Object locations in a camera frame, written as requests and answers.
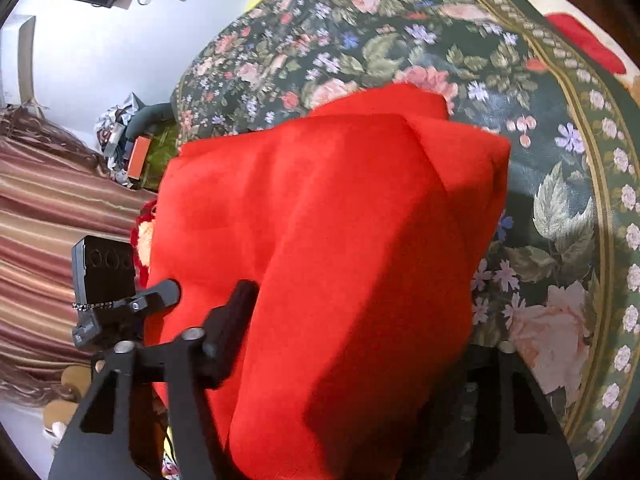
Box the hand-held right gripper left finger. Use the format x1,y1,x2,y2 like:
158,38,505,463
47,280,261,480

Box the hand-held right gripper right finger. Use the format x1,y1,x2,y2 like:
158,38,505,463
465,340,576,480

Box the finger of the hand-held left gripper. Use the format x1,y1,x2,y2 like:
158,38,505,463
127,279,182,322

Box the red jacket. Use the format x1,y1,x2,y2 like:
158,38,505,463
142,82,512,480

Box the red and yellow plush toy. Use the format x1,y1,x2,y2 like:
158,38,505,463
130,200,162,281

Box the striped curtain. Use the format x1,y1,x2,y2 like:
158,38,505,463
0,104,162,403

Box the tan round object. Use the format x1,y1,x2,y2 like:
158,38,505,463
42,401,82,435
59,364,94,400

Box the orange box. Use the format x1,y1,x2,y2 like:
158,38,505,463
127,135,152,181

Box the green cloth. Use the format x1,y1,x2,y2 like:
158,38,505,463
141,124,182,192

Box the silver foil wrapping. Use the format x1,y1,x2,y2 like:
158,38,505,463
94,91,147,182

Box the grey pipe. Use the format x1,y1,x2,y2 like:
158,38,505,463
122,102,177,142

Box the floral blanket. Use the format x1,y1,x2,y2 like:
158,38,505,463
172,0,640,480

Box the red cloth piece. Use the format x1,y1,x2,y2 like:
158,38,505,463
544,11,628,75

